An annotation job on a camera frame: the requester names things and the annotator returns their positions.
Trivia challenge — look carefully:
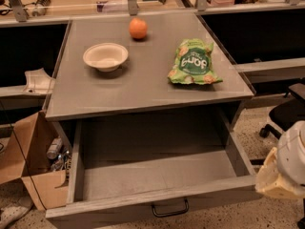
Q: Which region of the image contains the grey top drawer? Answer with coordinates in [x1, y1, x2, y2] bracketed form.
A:
[47, 121, 259, 229]

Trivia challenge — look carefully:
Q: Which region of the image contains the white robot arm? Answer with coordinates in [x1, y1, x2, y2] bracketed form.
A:
[255, 121, 305, 199]

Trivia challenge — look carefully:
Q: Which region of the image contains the grey drawer cabinet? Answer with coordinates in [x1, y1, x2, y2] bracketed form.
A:
[46, 13, 254, 145]

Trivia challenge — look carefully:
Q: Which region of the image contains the black office chair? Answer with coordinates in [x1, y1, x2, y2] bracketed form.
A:
[250, 82, 305, 229]

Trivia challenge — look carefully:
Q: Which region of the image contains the green snack chip bag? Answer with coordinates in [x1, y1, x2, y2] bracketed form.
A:
[168, 38, 222, 85]

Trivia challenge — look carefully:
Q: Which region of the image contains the orange fruit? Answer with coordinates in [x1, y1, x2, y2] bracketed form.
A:
[129, 18, 148, 39]

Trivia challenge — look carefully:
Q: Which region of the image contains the white paper bowl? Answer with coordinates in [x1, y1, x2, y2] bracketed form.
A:
[83, 43, 129, 73]

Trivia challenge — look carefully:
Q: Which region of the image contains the silver can in box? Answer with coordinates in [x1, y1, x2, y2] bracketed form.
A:
[46, 137, 63, 159]

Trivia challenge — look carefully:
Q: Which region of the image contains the brown cardboard box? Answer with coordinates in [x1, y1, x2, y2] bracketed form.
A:
[0, 112, 68, 210]

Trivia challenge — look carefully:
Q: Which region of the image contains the white shoe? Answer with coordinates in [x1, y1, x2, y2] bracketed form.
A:
[0, 196, 33, 229]

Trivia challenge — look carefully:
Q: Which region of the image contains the grey handheld tool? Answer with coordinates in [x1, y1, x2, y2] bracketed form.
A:
[31, 0, 51, 16]

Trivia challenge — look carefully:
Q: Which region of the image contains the black top drawer handle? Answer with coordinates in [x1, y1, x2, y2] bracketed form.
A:
[151, 198, 190, 218]

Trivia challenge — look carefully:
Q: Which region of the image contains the white plastic bracket piece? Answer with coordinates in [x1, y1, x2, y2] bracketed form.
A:
[23, 68, 55, 94]

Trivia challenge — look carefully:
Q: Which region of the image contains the black cable on floor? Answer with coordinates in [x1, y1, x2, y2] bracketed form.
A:
[0, 100, 48, 212]

